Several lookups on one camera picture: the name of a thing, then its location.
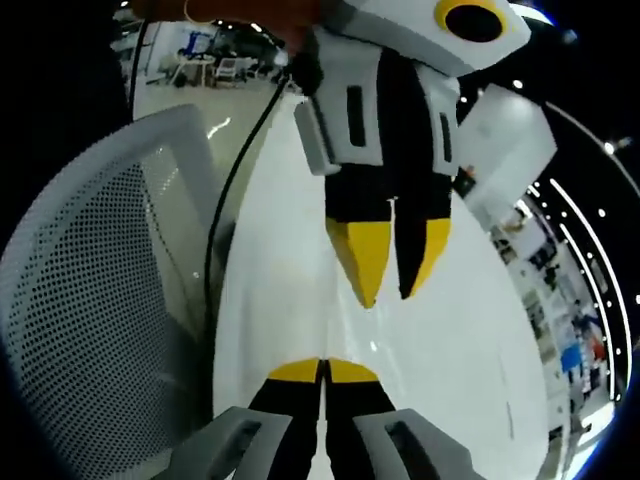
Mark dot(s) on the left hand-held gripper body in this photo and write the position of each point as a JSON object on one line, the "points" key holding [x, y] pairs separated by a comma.
{"points": [[400, 35]]}

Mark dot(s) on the blue storage box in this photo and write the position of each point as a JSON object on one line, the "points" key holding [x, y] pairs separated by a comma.
{"points": [[569, 361]]}

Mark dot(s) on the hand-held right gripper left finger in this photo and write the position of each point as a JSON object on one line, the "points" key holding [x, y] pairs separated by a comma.
{"points": [[280, 400]]}

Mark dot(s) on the grey mesh office chair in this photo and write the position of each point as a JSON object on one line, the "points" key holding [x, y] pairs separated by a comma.
{"points": [[100, 280]]}

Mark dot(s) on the white chair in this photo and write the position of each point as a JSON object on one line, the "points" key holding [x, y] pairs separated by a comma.
{"points": [[226, 67]]}

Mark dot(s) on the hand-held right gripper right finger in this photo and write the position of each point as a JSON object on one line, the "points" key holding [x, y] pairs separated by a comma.
{"points": [[365, 405]]}

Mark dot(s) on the curved ceiling light strip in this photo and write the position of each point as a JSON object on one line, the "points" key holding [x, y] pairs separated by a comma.
{"points": [[595, 240]]}

